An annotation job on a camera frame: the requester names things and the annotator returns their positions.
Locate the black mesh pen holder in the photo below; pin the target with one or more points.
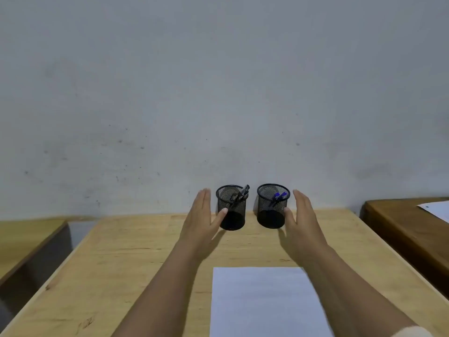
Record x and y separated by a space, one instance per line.
235 221
270 218

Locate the person's left forearm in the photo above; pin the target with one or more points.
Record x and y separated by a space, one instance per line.
158 294

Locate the cream sleeve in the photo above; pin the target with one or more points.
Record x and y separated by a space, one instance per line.
414 331

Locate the light wooden side table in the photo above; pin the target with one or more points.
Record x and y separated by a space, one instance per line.
21 242

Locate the person's left hand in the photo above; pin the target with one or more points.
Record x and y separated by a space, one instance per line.
200 228

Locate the dark wooden side table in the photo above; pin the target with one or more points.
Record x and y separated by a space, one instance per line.
396 221

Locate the person's right forearm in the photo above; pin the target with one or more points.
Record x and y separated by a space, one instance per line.
350 294

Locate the white paper sheet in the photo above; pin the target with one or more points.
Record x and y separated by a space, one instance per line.
438 209
259 305

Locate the person's right hand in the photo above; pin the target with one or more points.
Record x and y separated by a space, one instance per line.
305 235

